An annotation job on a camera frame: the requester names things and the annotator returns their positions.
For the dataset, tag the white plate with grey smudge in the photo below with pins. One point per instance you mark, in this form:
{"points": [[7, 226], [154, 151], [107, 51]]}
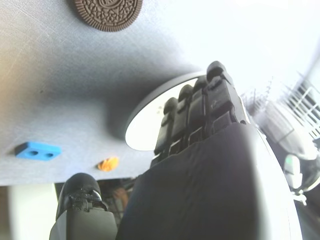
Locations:
{"points": [[145, 125]]}

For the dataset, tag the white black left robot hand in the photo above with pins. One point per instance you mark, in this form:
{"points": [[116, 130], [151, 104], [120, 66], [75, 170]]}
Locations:
{"points": [[200, 187]]}

